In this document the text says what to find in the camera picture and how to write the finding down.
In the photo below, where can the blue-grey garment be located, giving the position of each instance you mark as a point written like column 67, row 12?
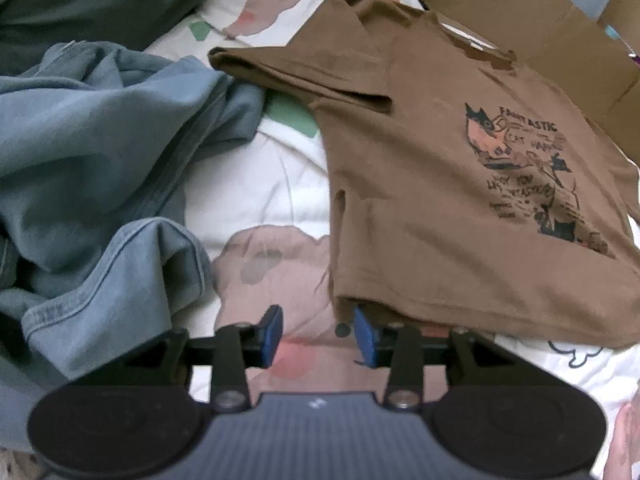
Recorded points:
column 100, row 160

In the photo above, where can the white printed bedsheet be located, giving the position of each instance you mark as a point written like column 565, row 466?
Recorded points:
column 240, row 195

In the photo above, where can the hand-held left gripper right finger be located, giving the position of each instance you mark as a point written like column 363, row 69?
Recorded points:
column 362, row 336

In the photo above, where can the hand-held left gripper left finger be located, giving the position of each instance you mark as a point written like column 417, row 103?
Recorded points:
column 272, row 332

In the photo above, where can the flattened cardboard box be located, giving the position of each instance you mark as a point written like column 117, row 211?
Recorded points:
column 550, row 25

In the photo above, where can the brown printed t-shirt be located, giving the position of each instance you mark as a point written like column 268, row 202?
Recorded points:
column 425, row 185

